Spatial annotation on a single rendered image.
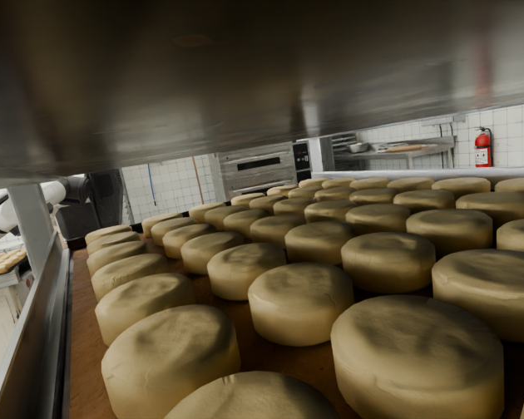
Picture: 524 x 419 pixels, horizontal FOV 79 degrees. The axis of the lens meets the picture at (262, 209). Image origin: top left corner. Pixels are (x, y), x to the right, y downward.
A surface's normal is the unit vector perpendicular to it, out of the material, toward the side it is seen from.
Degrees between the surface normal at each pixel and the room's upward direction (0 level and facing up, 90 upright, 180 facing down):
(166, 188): 90
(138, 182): 90
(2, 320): 90
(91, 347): 0
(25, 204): 90
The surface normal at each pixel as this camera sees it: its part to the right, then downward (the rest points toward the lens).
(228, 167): 0.31, 0.13
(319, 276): -0.16, -0.97
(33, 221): 0.51, 0.08
